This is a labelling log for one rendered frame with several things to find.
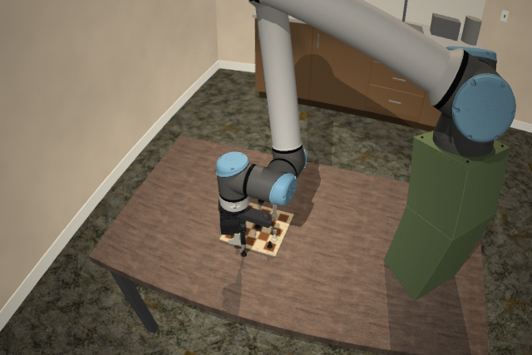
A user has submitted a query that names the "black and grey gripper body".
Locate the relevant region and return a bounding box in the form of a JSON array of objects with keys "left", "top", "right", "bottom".
[{"left": 219, "top": 202, "right": 246, "bottom": 235}]

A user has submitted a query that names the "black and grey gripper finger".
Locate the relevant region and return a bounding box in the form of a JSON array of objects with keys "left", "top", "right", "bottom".
[{"left": 228, "top": 228, "right": 246, "bottom": 251}]

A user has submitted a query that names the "brown and cream chessboard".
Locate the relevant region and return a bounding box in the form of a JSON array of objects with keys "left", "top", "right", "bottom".
[{"left": 219, "top": 203, "right": 294, "bottom": 257}]

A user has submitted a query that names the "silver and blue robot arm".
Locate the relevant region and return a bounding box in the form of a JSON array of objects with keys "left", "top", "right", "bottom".
[{"left": 216, "top": 0, "right": 516, "bottom": 228}]

